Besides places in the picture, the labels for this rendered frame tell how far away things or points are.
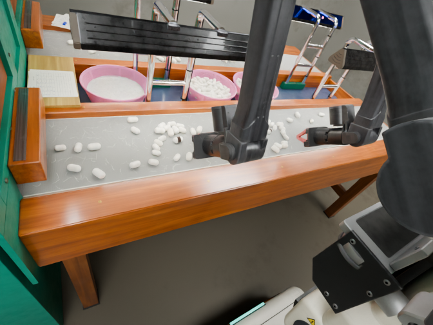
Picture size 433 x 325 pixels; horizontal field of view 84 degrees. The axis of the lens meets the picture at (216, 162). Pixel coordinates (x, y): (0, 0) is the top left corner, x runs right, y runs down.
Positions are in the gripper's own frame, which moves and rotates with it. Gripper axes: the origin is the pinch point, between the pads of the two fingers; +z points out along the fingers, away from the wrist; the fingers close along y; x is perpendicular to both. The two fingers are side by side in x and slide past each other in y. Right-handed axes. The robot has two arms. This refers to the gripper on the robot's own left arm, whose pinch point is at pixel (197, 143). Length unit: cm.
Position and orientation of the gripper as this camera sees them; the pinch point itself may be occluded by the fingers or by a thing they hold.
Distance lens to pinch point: 73.4
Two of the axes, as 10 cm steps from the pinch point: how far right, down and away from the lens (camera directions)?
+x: 0.7, 9.8, 1.7
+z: -4.8, -1.2, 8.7
